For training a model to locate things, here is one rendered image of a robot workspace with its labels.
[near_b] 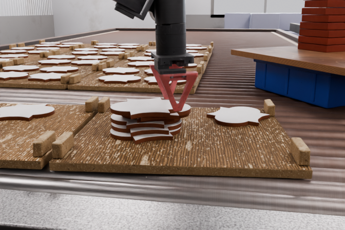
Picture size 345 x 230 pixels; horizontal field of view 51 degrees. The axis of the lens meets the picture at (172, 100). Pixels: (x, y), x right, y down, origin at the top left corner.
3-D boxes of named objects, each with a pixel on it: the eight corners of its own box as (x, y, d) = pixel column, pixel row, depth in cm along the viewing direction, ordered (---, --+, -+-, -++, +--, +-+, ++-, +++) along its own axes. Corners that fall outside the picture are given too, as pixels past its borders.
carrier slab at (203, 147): (312, 179, 55) (313, 169, 54) (49, 171, 58) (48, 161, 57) (269, 114, 89) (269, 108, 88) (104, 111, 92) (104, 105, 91)
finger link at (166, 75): (189, 103, 71) (188, 55, 69) (198, 113, 64) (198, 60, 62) (155, 106, 70) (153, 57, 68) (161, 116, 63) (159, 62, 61)
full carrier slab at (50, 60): (102, 71, 151) (101, 61, 150) (12, 69, 157) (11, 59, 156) (126, 60, 184) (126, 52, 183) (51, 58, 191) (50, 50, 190)
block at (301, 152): (310, 167, 56) (312, 150, 55) (298, 166, 56) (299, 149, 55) (300, 152, 61) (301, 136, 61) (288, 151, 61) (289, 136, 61)
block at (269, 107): (275, 117, 81) (275, 104, 81) (266, 116, 82) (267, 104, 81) (270, 110, 87) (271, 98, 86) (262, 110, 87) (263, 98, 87)
